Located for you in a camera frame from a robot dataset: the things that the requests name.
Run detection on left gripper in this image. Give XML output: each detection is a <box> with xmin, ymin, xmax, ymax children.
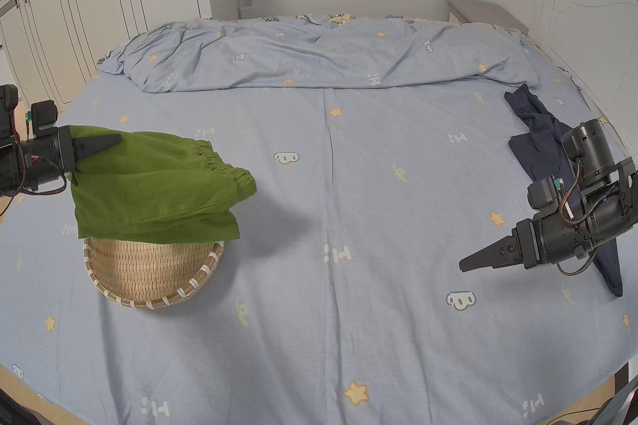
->
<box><xmin>21</xmin><ymin>125</ymin><xmax>123</xmax><ymax>189</ymax></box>

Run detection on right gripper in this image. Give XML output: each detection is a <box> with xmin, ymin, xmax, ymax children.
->
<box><xmin>516</xmin><ymin>201</ymin><xmax>608</xmax><ymax>270</ymax></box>

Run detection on green shorts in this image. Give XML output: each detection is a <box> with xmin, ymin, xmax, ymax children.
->
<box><xmin>70</xmin><ymin>126</ymin><xmax>257</xmax><ymax>244</ymax></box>

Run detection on dark blue garment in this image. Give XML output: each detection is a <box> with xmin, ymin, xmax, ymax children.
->
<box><xmin>504</xmin><ymin>83</ymin><xmax>625</xmax><ymax>298</ymax></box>

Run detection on round woven basket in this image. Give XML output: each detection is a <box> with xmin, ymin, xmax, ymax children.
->
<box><xmin>83</xmin><ymin>236</ymin><xmax>225</xmax><ymax>310</ymax></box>

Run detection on bed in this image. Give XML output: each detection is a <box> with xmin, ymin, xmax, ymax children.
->
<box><xmin>0</xmin><ymin>0</ymin><xmax>638</xmax><ymax>425</ymax></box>

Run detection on white wardrobe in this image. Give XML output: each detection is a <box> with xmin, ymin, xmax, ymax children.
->
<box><xmin>0</xmin><ymin>0</ymin><xmax>210</xmax><ymax>107</ymax></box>

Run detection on grey bedside table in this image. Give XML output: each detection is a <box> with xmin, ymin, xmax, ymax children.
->
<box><xmin>445</xmin><ymin>0</ymin><xmax>529</xmax><ymax>35</ymax></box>

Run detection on pale blue quilt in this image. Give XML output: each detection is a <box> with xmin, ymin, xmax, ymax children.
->
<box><xmin>97</xmin><ymin>14</ymin><xmax>541</xmax><ymax>93</ymax></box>

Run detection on black cable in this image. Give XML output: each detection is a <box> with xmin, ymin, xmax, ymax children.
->
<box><xmin>557</xmin><ymin>254</ymin><xmax>601</xmax><ymax>277</ymax></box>
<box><xmin>22</xmin><ymin>156</ymin><xmax>69</xmax><ymax>196</ymax></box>

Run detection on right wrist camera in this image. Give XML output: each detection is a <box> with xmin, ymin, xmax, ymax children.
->
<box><xmin>527</xmin><ymin>176</ymin><xmax>562</xmax><ymax>214</ymax></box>

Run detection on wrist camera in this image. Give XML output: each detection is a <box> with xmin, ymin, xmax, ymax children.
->
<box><xmin>527</xmin><ymin>176</ymin><xmax>562</xmax><ymax>214</ymax></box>
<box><xmin>29</xmin><ymin>100</ymin><xmax>59</xmax><ymax>139</ymax></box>

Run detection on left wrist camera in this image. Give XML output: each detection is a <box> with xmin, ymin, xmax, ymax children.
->
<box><xmin>29</xmin><ymin>100</ymin><xmax>59</xmax><ymax>139</ymax></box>

